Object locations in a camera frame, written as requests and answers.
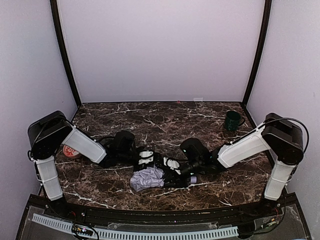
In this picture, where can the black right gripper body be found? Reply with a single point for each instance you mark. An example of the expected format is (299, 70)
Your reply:
(172, 175)

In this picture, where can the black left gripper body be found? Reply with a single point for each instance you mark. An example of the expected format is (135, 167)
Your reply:
(158, 162)

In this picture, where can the lavender and black folding umbrella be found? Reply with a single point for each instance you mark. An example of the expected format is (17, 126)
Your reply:
(152, 178)

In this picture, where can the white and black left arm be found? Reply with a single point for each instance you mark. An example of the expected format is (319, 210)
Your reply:
(53, 131)

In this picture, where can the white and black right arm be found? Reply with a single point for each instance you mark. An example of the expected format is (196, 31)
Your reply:
(287, 137)

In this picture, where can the dark green ceramic mug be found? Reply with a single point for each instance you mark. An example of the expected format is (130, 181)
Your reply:
(233, 120)

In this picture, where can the red patterned ceramic bowl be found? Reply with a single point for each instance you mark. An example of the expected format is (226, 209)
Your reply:
(70, 152)

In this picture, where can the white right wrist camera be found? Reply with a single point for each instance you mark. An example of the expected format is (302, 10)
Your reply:
(172, 164)

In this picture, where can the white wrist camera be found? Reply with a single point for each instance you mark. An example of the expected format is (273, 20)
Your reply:
(172, 164)
(149, 156)

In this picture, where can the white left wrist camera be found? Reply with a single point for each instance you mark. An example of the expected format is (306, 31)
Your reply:
(149, 156)

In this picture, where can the grey slotted cable duct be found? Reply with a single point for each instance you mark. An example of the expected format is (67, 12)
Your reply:
(118, 231)

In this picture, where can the black left corner post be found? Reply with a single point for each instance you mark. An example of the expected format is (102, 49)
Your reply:
(63, 51)

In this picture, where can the black corner post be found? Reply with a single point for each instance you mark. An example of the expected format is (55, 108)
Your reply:
(259, 52)
(63, 51)

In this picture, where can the black right corner post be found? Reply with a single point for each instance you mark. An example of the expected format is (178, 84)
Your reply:
(259, 52)

